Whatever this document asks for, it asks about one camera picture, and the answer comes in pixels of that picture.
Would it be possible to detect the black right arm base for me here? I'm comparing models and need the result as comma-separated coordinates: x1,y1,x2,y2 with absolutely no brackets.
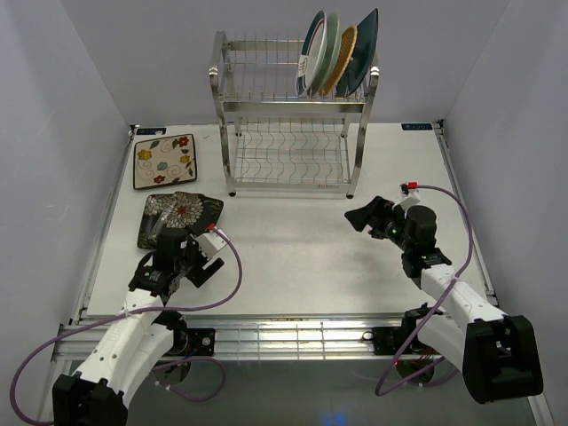
359,303,430,355

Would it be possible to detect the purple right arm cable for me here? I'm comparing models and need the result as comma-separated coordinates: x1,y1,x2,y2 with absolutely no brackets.
354,184,475,398

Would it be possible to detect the aluminium front rail frame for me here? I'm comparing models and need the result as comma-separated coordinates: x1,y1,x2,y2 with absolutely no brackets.
51,119,533,363

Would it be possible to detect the cream square floral plate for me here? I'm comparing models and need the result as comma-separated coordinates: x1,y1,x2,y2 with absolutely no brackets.
133,134,197,190

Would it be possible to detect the stainless steel dish rack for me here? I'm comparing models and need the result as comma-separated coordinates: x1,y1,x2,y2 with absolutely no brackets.
209,31,380,199

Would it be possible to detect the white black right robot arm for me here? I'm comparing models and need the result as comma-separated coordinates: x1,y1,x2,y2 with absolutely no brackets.
344,194,544,404

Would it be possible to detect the white plate teal red rim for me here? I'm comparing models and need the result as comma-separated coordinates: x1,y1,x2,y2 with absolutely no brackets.
296,11,327,96

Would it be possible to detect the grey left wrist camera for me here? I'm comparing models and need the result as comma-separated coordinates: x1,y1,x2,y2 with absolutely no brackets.
195,230,227,259

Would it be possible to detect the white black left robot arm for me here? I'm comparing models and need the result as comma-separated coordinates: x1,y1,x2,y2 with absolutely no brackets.
51,229,227,425

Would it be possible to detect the black square floral plate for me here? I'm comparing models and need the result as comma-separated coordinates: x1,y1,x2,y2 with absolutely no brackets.
147,192,224,237
137,193,175,249

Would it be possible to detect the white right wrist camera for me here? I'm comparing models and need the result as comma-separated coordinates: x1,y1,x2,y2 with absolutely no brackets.
393,182,421,214

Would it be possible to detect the dark teal square plate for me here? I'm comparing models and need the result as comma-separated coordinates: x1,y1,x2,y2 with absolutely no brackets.
335,8,379,98

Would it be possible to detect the woven bamboo round plate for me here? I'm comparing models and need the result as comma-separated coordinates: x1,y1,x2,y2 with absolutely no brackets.
322,26,358,97

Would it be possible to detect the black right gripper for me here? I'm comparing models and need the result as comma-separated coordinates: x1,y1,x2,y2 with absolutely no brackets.
344,195,413,252

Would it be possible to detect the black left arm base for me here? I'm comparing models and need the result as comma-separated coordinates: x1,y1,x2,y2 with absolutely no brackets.
166,319,217,357

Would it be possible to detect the light green floral plate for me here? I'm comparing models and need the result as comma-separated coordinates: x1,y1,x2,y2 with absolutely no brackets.
312,12,341,97

